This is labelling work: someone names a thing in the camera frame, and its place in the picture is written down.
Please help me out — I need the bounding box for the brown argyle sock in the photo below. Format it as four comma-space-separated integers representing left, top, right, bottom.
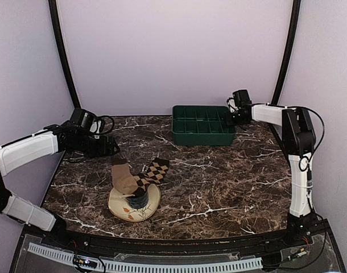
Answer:
133, 158, 170, 197

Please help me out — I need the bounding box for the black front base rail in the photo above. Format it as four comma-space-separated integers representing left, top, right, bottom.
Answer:
23, 219, 329, 257

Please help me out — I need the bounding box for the black frame post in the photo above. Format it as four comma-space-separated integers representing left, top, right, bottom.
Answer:
48, 0, 81, 108
271, 0, 301, 105

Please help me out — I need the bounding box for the cream plate with leaf pattern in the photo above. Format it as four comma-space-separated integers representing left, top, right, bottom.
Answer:
108, 184, 161, 222

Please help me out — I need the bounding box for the green divided plastic tray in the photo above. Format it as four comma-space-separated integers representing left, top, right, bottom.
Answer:
172, 105, 236, 146

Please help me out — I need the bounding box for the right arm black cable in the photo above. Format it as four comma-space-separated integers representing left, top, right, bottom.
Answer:
295, 106, 325, 211

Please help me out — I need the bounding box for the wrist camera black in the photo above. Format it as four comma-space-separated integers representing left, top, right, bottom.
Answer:
69, 108, 97, 130
233, 89, 252, 108

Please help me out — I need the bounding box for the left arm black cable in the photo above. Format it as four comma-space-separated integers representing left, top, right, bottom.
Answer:
93, 114, 115, 138

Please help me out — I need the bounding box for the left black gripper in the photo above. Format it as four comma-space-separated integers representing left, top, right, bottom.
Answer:
75, 133, 120, 159

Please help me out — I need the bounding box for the white slotted cable duct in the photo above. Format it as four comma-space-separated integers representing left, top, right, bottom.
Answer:
27, 243, 263, 272

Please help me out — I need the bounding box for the right black frame post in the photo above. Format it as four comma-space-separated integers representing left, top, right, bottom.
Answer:
271, 0, 301, 105

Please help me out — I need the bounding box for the tan brown sock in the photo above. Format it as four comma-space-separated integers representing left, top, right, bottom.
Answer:
111, 159, 138, 197

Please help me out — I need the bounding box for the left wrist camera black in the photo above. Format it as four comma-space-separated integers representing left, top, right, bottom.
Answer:
69, 108, 97, 130

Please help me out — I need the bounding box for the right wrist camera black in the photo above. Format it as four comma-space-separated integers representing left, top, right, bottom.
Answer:
233, 89, 252, 108

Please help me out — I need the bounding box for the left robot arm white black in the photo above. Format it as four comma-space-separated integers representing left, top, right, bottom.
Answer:
0, 122, 120, 248

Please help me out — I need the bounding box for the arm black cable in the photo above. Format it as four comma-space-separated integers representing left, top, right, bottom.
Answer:
295, 106, 325, 211
93, 114, 115, 138

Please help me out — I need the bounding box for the left black frame post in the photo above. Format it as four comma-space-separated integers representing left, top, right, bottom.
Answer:
48, 0, 81, 108

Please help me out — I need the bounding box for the dark blue ceramic cup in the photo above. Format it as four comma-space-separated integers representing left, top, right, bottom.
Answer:
126, 192, 148, 209

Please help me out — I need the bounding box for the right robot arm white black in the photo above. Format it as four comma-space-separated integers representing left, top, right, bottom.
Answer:
227, 99, 316, 219

